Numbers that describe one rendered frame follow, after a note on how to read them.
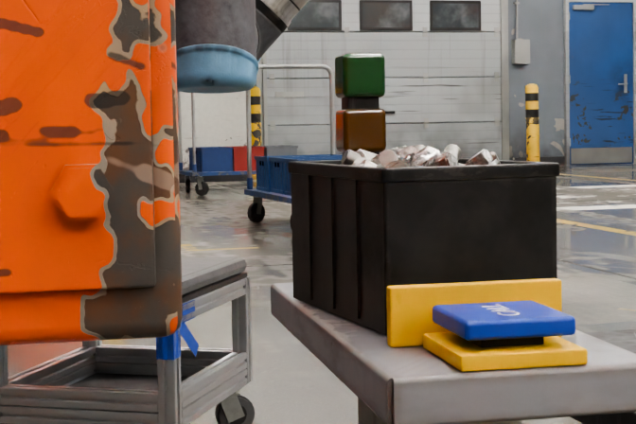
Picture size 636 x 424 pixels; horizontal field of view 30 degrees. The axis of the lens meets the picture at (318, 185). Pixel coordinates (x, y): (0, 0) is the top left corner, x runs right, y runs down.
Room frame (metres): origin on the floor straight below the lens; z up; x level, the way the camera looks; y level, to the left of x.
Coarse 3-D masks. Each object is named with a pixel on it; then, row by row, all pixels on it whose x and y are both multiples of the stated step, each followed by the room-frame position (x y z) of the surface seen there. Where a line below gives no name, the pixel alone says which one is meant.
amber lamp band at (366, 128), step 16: (336, 112) 1.11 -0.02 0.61; (352, 112) 1.07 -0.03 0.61; (368, 112) 1.08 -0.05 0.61; (384, 112) 1.08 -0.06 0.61; (336, 128) 1.10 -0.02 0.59; (352, 128) 1.07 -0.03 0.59; (368, 128) 1.08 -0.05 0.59; (384, 128) 1.08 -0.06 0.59; (336, 144) 1.11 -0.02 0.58; (352, 144) 1.07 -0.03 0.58; (368, 144) 1.08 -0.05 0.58; (384, 144) 1.08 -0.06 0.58
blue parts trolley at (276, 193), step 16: (272, 64) 7.31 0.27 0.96; (288, 64) 7.34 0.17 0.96; (304, 64) 7.37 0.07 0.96; (320, 64) 7.41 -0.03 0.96; (256, 160) 7.19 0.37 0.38; (272, 160) 6.88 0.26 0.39; (288, 160) 6.55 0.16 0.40; (304, 160) 6.41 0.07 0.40; (320, 160) 6.43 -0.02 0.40; (256, 176) 7.18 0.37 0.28; (272, 176) 6.90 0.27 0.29; (288, 176) 6.57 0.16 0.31; (256, 192) 7.00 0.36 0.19; (272, 192) 6.88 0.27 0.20; (288, 192) 6.58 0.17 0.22; (256, 208) 7.20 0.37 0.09
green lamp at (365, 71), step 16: (336, 64) 1.10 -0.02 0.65; (352, 64) 1.07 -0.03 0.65; (368, 64) 1.08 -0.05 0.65; (384, 64) 1.08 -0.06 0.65; (336, 80) 1.10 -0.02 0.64; (352, 80) 1.07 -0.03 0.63; (368, 80) 1.08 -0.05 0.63; (384, 80) 1.08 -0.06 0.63; (336, 96) 1.11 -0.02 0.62; (352, 96) 1.08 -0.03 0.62; (368, 96) 1.08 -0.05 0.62
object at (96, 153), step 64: (0, 0) 0.41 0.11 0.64; (64, 0) 0.41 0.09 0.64; (128, 0) 0.42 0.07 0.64; (0, 64) 0.41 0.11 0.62; (64, 64) 0.41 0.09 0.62; (128, 64) 0.42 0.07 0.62; (0, 128) 0.41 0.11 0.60; (64, 128) 0.41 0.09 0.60; (128, 128) 0.42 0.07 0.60; (0, 192) 0.41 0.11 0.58; (64, 192) 0.41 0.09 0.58; (128, 192) 0.42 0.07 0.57; (0, 256) 0.41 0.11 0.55; (64, 256) 0.41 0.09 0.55; (128, 256) 0.42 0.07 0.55; (0, 320) 0.41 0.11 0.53; (64, 320) 0.42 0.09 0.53; (128, 320) 0.42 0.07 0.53
